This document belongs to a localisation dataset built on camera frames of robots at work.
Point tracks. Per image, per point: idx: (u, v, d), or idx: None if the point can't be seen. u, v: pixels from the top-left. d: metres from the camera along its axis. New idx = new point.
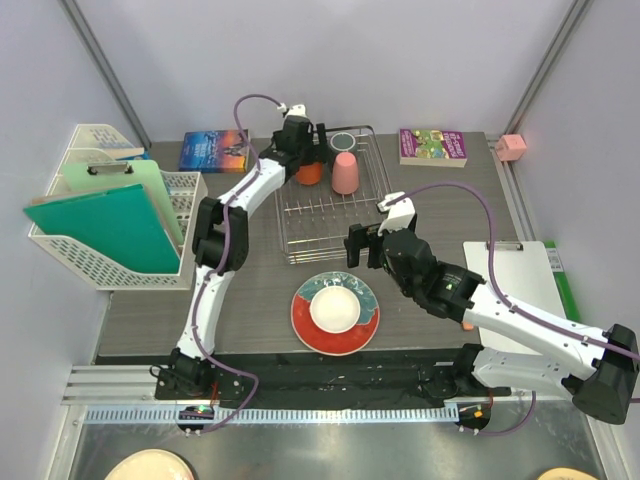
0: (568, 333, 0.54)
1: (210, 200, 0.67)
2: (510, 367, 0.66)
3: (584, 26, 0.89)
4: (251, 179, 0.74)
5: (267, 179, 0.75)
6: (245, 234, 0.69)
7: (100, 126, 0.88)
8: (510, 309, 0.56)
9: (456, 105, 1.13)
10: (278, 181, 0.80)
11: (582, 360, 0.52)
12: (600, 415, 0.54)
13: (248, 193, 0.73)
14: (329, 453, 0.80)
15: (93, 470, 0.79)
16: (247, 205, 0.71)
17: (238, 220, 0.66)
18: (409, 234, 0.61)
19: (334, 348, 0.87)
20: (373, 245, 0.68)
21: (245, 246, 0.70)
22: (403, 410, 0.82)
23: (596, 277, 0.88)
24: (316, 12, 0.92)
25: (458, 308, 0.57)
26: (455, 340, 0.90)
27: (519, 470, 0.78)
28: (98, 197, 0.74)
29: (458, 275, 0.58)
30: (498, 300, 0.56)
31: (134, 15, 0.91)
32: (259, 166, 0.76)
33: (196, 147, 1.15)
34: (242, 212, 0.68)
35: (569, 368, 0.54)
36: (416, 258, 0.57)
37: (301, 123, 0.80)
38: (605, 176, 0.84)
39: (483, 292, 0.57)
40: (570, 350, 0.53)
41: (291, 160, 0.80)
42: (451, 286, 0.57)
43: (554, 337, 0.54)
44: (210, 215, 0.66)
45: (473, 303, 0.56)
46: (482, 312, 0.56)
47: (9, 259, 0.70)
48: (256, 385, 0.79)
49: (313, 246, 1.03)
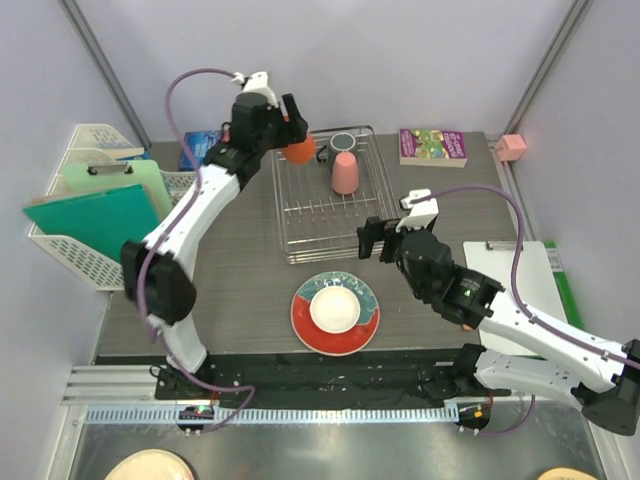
0: (588, 347, 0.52)
1: (133, 243, 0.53)
2: (514, 369, 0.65)
3: (584, 26, 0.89)
4: (189, 201, 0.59)
5: (209, 200, 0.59)
6: (186, 282, 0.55)
7: (100, 126, 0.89)
8: (529, 320, 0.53)
9: (456, 105, 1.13)
10: (229, 191, 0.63)
11: (602, 376, 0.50)
12: (608, 425, 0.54)
13: (183, 227, 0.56)
14: (328, 453, 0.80)
15: (94, 470, 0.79)
16: (185, 239, 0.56)
17: (164, 273, 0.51)
18: (429, 236, 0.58)
19: (334, 347, 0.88)
20: (388, 240, 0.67)
21: (191, 289, 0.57)
22: (403, 411, 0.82)
23: (596, 277, 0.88)
24: (316, 12, 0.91)
25: (475, 315, 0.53)
26: (454, 340, 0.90)
27: (519, 470, 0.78)
28: (98, 197, 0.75)
29: (476, 280, 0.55)
30: (517, 310, 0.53)
31: (134, 15, 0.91)
32: (199, 180, 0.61)
33: (195, 147, 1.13)
34: (171, 260, 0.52)
35: (586, 381, 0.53)
36: (438, 262, 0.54)
37: (256, 106, 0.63)
38: (605, 176, 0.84)
39: (502, 299, 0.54)
40: (589, 364, 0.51)
41: (245, 159, 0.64)
42: (468, 292, 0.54)
43: (574, 350, 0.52)
44: (133, 263, 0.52)
45: (492, 311, 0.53)
46: (502, 321, 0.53)
47: (9, 259, 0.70)
48: (253, 393, 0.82)
49: (313, 245, 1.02)
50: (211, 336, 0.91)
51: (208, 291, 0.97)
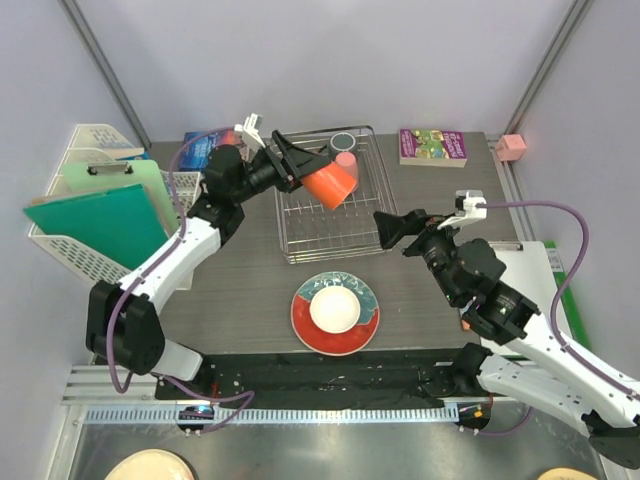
0: (616, 384, 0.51)
1: (107, 283, 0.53)
2: (521, 382, 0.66)
3: (584, 26, 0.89)
4: (169, 249, 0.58)
5: (190, 250, 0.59)
6: (156, 327, 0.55)
7: (100, 126, 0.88)
8: (562, 348, 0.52)
9: (456, 106, 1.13)
10: (210, 244, 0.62)
11: (625, 414, 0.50)
12: (611, 455, 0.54)
13: (161, 271, 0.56)
14: (328, 453, 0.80)
15: (93, 470, 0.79)
16: (159, 285, 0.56)
17: (136, 316, 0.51)
18: (486, 246, 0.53)
19: (333, 347, 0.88)
20: (422, 238, 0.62)
21: (157, 340, 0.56)
22: (403, 411, 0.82)
23: (596, 277, 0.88)
24: (315, 13, 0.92)
25: (508, 334, 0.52)
26: (454, 340, 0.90)
27: (519, 470, 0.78)
28: (98, 197, 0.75)
29: (512, 298, 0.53)
30: (551, 336, 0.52)
31: (134, 16, 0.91)
32: (183, 229, 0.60)
33: (196, 147, 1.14)
34: (144, 304, 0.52)
35: (604, 414, 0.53)
36: (491, 280, 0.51)
37: (228, 170, 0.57)
38: (605, 176, 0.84)
39: (537, 322, 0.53)
40: (614, 401, 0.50)
41: (227, 217, 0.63)
42: (505, 310, 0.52)
43: (601, 384, 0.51)
44: (103, 305, 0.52)
45: (526, 333, 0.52)
46: (534, 345, 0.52)
47: (9, 259, 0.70)
48: (250, 399, 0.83)
49: (313, 245, 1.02)
50: (211, 336, 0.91)
51: (209, 291, 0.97)
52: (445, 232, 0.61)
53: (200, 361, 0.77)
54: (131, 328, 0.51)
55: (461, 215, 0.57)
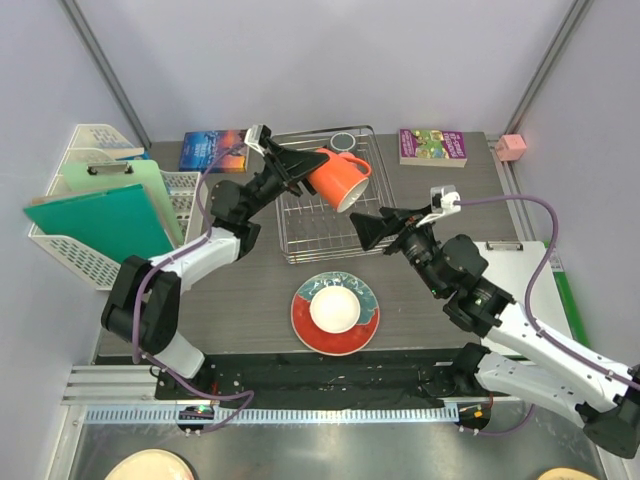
0: (594, 365, 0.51)
1: (138, 260, 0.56)
2: (518, 378, 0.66)
3: (584, 26, 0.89)
4: (195, 244, 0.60)
5: (215, 248, 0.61)
6: (174, 310, 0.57)
7: (100, 126, 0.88)
8: (537, 334, 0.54)
9: (456, 106, 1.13)
10: (229, 254, 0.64)
11: (604, 394, 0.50)
12: (609, 446, 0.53)
13: (189, 258, 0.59)
14: (328, 453, 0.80)
15: (93, 470, 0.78)
16: (184, 272, 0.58)
17: (164, 287, 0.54)
18: (469, 242, 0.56)
19: (334, 348, 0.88)
20: (402, 237, 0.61)
21: (172, 325, 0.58)
22: (403, 410, 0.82)
23: (596, 277, 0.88)
24: (316, 13, 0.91)
25: (484, 324, 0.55)
26: (454, 340, 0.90)
27: (519, 471, 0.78)
28: (98, 197, 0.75)
29: (487, 290, 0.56)
30: (526, 322, 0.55)
31: (133, 16, 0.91)
32: (210, 231, 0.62)
33: (196, 147, 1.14)
34: (172, 277, 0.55)
35: (589, 399, 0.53)
36: (474, 275, 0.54)
37: (231, 210, 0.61)
38: (605, 176, 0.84)
39: (512, 311, 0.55)
40: (592, 382, 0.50)
41: (243, 235, 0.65)
42: (480, 301, 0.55)
43: (578, 366, 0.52)
44: (130, 279, 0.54)
45: (501, 322, 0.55)
46: (509, 332, 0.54)
47: (9, 259, 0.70)
48: (249, 399, 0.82)
49: (313, 246, 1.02)
50: (211, 336, 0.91)
51: (209, 292, 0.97)
52: (423, 228, 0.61)
53: (202, 360, 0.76)
54: (156, 300, 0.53)
55: (437, 213, 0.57)
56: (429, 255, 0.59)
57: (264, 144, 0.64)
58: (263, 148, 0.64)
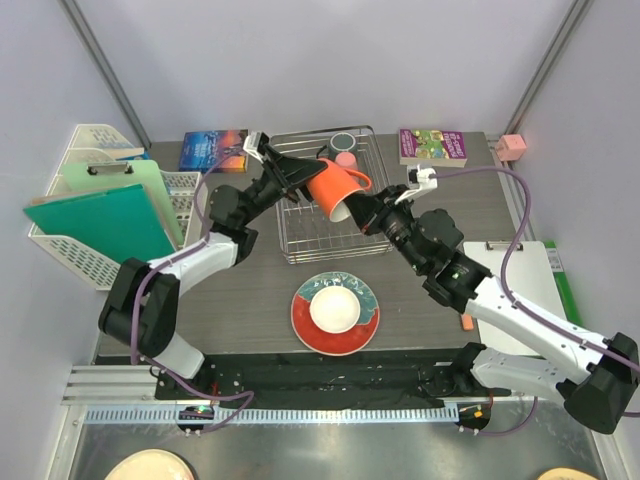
0: (568, 334, 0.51)
1: (137, 262, 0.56)
2: (508, 366, 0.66)
3: (584, 26, 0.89)
4: (192, 249, 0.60)
5: (213, 251, 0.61)
6: (174, 312, 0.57)
7: (100, 126, 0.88)
8: (512, 304, 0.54)
9: (456, 106, 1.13)
10: (228, 257, 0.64)
11: (577, 362, 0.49)
12: (590, 423, 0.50)
13: (188, 260, 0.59)
14: (328, 453, 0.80)
15: (93, 471, 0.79)
16: (182, 274, 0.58)
17: (162, 289, 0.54)
18: (445, 216, 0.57)
19: (334, 347, 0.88)
20: (383, 217, 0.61)
21: (171, 328, 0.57)
22: (403, 410, 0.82)
23: (596, 278, 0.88)
24: (316, 13, 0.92)
25: (461, 298, 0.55)
26: (455, 340, 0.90)
27: (519, 470, 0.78)
28: (98, 197, 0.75)
29: (466, 265, 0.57)
30: (502, 294, 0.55)
31: (132, 15, 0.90)
32: (208, 235, 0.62)
33: (196, 147, 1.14)
34: (171, 279, 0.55)
35: (565, 370, 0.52)
36: (448, 245, 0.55)
37: (229, 212, 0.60)
38: (605, 176, 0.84)
39: (489, 285, 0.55)
40: (566, 350, 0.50)
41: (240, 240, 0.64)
42: (457, 275, 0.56)
43: (552, 336, 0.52)
44: (130, 279, 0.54)
45: (477, 294, 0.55)
46: (485, 303, 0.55)
47: (9, 259, 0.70)
48: (250, 398, 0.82)
49: (313, 246, 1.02)
50: (211, 337, 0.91)
51: (209, 291, 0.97)
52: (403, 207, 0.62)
53: (202, 360, 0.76)
54: (155, 302, 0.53)
55: (414, 188, 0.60)
56: (408, 232, 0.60)
57: (262, 151, 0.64)
58: (261, 155, 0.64)
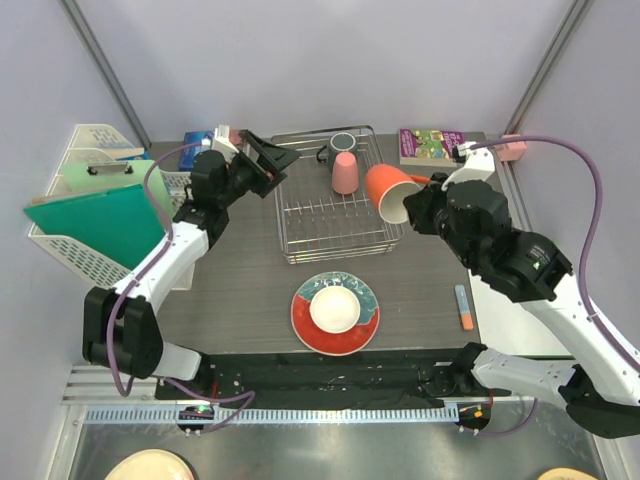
0: (631, 361, 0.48)
1: (101, 289, 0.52)
2: (510, 368, 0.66)
3: (584, 26, 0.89)
4: (160, 252, 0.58)
5: (180, 252, 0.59)
6: (153, 330, 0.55)
7: (100, 126, 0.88)
8: (588, 316, 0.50)
9: (456, 106, 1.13)
10: (200, 246, 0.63)
11: (633, 393, 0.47)
12: (588, 427, 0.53)
13: (154, 273, 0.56)
14: (328, 453, 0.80)
15: (93, 470, 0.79)
16: (154, 289, 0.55)
17: (135, 315, 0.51)
18: (483, 186, 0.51)
19: (335, 348, 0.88)
20: (430, 205, 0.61)
21: (156, 340, 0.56)
22: (403, 410, 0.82)
23: (596, 277, 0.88)
24: (316, 13, 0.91)
25: (535, 290, 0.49)
26: (455, 340, 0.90)
27: (519, 471, 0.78)
28: (98, 197, 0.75)
29: (546, 253, 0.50)
30: (579, 301, 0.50)
31: (132, 15, 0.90)
32: (171, 231, 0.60)
33: (196, 147, 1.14)
34: (143, 303, 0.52)
35: (603, 388, 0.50)
36: (490, 212, 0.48)
37: (213, 172, 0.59)
38: (605, 176, 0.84)
39: (568, 284, 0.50)
40: (627, 379, 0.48)
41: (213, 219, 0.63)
42: (537, 265, 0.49)
43: (616, 360, 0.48)
44: (99, 310, 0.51)
45: (556, 295, 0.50)
46: (562, 309, 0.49)
47: (9, 259, 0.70)
48: (250, 399, 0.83)
49: (313, 245, 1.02)
50: (211, 337, 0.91)
51: (209, 291, 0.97)
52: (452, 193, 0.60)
53: (199, 359, 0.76)
54: (131, 329, 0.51)
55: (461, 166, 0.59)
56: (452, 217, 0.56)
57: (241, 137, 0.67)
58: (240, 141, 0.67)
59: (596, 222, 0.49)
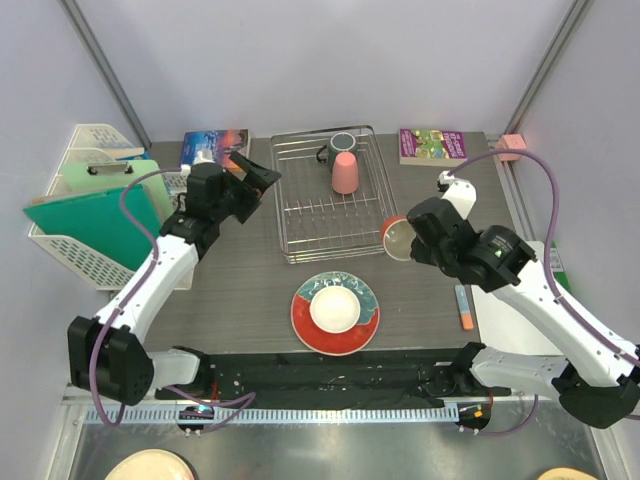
0: (604, 341, 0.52)
1: (85, 319, 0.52)
2: (506, 364, 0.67)
3: (585, 25, 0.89)
4: (146, 273, 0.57)
5: (166, 271, 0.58)
6: (142, 359, 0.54)
7: (100, 126, 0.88)
8: (555, 299, 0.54)
9: (456, 105, 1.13)
10: (189, 261, 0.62)
11: (609, 373, 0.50)
12: (582, 417, 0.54)
13: (139, 297, 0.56)
14: (328, 453, 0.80)
15: (93, 470, 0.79)
16: (140, 313, 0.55)
17: (117, 347, 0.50)
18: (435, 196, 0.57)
19: (335, 348, 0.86)
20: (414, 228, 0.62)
21: (147, 368, 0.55)
22: (403, 410, 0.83)
23: (596, 277, 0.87)
24: (316, 13, 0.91)
25: (501, 276, 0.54)
26: (454, 340, 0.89)
27: (519, 470, 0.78)
28: (98, 197, 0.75)
29: (507, 243, 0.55)
30: (545, 285, 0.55)
31: (132, 15, 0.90)
32: (157, 250, 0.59)
33: (196, 147, 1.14)
34: (127, 334, 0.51)
35: (584, 372, 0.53)
36: (437, 216, 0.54)
37: (211, 179, 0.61)
38: (605, 175, 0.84)
39: (532, 270, 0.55)
40: (601, 358, 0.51)
41: (204, 229, 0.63)
42: (500, 254, 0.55)
43: (589, 342, 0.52)
44: (83, 341, 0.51)
45: (520, 280, 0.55)
46: (528, 292, 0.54)
47: (9, 258, 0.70)
48: (249, 401, 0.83)
49: (313, 245, 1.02)
50: (210, 336, 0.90)
51: (208, 291, 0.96)
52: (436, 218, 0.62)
53: (197, 362, 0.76)
54: (114, 360, 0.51)
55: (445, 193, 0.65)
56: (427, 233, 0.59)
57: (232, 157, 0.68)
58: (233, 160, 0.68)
59: (554, 226, 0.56)
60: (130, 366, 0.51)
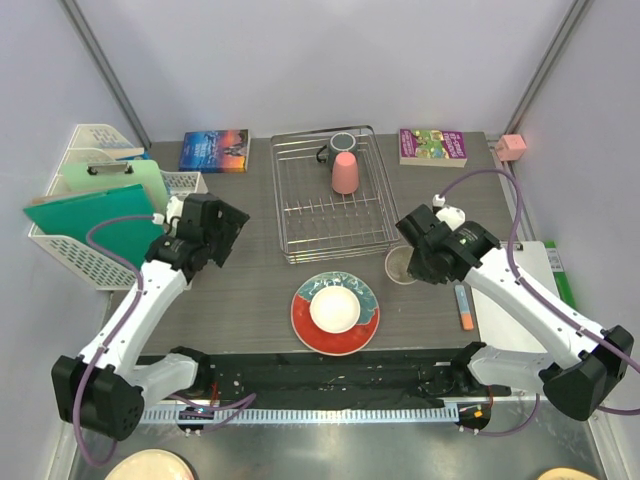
0: (566, 320, 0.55)
1: (70, 358, 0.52)
2: (502, 360, 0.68)
3: (585, 24, 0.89)
4: (131, 304, 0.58)
5: (150, 301, 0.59)
6: (130, 398, 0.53)
7: (99, 126, 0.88)
8: (516, 280, 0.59)
9: (456, 105, 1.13)
10: (175, 287, 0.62)
11: (570, 348, 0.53)
12: (564, 409, 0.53)
13: (125, 333, 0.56)
14: (328, 452, 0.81)
15: (94, 470, 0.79)
16: (125, 349, 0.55)
17: (102, 386, 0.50)
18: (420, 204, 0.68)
19: (334, 347, 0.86)
20: None
21: (137, 401, 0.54)
22: (403, 411, 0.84)
23: (596, 278, 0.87)
24: (316, 13, 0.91)
25: (465, 259, 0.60)
26: (455, 340, 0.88)
27: (519, 470, 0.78)
28: (98, 197, 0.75)
29: (473, 234, 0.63)
30: (507, 268, 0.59)
31: (131, 15, 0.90)
32: (141, 277, 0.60)
33: (196, 147, 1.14)
34: (112, 374, 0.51)
35: (552, 353, 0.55)
36: (414, 215, 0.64)
37: (208, 202, 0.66)
38: (605, 175, 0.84)
39: (494, 256, 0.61)
40: (562, 335, 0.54)
41: (192, 250, 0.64)
42: (465, 241, 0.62)
43: (552, 320, 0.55)
44: (67, 380, 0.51)
45: (481, 264, 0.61)
46: (487, 275, 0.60)
47: (9, 258, 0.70)
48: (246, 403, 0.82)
49: (313, 245, 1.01)
50: (210, 337, 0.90)
51: (208, 291, 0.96)
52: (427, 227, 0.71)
53: (195, 365, 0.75)
54: (99, 400, 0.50)
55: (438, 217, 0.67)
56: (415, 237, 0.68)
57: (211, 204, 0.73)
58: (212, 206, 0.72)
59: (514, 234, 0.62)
60: (117, 405, 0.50)
